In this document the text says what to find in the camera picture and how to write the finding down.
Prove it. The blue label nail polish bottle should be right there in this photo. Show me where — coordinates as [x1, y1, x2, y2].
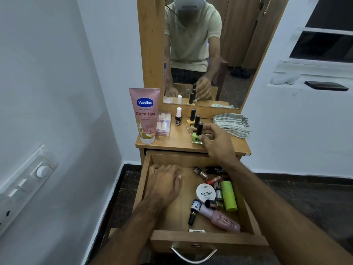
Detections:
[188, 200, 202, 226]

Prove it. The dressing table mirror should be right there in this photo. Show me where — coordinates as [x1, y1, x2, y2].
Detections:
[163, 0, 282, 109]

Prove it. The striped green white cloth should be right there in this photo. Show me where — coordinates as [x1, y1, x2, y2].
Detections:
[213, 113, 252, 139]

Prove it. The person's right hand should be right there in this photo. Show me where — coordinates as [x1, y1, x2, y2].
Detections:
[198, 123, 238, 166]

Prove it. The person's left forearm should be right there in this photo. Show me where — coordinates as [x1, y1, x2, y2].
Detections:
[89, 200, 171, 265]

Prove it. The wooden dressing table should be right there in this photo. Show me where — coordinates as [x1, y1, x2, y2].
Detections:
[135, 0, 290, 166]

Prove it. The person's right forearm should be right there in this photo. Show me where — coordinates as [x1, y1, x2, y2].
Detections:
[225, 160, 353, 265]

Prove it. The neon green tube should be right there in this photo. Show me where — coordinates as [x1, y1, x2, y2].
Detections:
[220, 180, 238, 213]

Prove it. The green nail polish bottle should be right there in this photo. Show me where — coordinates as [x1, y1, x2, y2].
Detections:
[192, 121, 204, 145]

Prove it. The white object on sill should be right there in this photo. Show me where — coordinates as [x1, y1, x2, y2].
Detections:
[270, 73, 300, 86]

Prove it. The red nail polish bottle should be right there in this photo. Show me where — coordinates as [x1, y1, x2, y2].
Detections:
[205, 175, 224, 186]

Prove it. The person's left hand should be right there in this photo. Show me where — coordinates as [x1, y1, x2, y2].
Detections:
[144, 164, 183, 209]

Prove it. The round white jar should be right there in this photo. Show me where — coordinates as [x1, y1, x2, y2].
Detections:
[196, 183, 217, 203]

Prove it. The black lipstick tube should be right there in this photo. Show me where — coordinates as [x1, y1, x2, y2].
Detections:
[205, 166, 227, 175]

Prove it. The pink bottle white cap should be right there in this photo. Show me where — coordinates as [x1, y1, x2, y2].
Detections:
[199, 203, 241, 233]

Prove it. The clear nail polish bottle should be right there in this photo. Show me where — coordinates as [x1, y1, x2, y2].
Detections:
[190, 114, 201, 135]

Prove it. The white framed window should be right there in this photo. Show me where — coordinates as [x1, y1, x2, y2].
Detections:
[274, 0, 353, 78]

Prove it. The black phone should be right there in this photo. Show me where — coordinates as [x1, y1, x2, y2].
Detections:
[304, 81, 349, 92]

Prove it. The dark cap gold nail polish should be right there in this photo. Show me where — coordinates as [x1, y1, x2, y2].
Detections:
[204, 199, 224, 211]

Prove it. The clear box of pink tubes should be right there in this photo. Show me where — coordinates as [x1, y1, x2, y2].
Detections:
[156, 112, 172, 137]

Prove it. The white wall switch board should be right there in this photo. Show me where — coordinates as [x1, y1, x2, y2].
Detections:
[0, 145, 60, 237]

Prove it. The pink lotion tube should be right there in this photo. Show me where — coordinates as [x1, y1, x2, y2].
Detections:
[129, 87, 161, 145]

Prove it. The wooden drawer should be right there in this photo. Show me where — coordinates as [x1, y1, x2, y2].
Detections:
[109, 150, 270, 254]

